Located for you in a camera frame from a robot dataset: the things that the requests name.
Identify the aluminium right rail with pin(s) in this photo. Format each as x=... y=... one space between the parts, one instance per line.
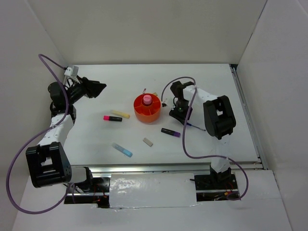
x=246 y=105

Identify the blue clear highlighter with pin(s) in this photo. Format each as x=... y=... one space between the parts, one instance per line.
x=122 y=150

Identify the aluminium rail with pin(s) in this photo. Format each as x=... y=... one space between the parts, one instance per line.
x=143 y=168
x=246 y=105

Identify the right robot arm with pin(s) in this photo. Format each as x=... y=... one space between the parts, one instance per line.
x=219 y=122

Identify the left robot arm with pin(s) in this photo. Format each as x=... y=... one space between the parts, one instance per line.
x=47 y=162

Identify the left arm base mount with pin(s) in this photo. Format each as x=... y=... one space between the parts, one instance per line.
x=92 y=191

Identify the orange round organizer container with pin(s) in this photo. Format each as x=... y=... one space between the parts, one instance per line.
x=147 y=114

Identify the beige eraser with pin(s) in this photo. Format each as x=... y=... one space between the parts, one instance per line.
x=148 y=142

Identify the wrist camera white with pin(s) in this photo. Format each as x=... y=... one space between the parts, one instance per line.
x=169 y=102
x=72 y=72

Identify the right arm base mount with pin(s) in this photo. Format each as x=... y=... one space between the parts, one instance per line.
x=209 y=190

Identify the yellow highlighter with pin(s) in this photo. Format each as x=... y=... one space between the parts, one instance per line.
x=121 y=114

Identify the purple black highlighter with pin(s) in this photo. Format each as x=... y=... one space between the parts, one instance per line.
x=170 y=132

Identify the white cover panel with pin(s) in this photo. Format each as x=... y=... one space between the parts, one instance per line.
x=152 y=190

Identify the aluminium front rail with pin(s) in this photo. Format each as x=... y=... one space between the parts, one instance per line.
x=143 y=168

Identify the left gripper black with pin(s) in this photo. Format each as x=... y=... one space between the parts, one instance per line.
x=92 y=89

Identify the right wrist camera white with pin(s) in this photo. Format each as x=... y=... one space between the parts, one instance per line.
x=169 y=102

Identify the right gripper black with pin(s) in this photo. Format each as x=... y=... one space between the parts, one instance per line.
x=180 y=116

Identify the pink black highlighter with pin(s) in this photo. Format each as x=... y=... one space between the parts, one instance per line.
x=112 y=118

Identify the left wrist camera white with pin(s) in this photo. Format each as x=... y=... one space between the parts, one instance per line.
x=72 y=72

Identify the blue pen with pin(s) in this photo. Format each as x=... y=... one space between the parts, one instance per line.
x=202 y=129

